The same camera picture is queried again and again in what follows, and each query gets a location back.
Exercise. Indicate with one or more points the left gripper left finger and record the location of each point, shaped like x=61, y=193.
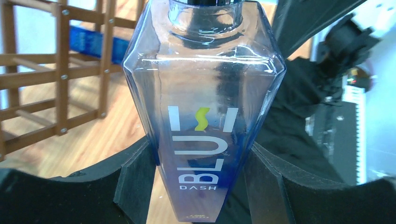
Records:
x=116, y=190

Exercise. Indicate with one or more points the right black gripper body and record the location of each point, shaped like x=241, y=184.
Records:
x=343, y=49

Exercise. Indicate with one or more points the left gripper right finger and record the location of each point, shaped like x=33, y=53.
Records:
x=281, y=193

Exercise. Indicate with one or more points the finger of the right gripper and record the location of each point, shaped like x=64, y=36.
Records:
x=296, y=21

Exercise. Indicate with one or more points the blue labelled clear bottle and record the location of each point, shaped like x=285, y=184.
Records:
x=202, y=74

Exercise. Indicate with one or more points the brown wooden wine rack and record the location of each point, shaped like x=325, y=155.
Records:
x=58, y=115

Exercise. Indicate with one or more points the black cloth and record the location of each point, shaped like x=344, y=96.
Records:
x=283, y=133

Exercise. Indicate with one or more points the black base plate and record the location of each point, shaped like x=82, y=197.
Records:
x=338, y=127

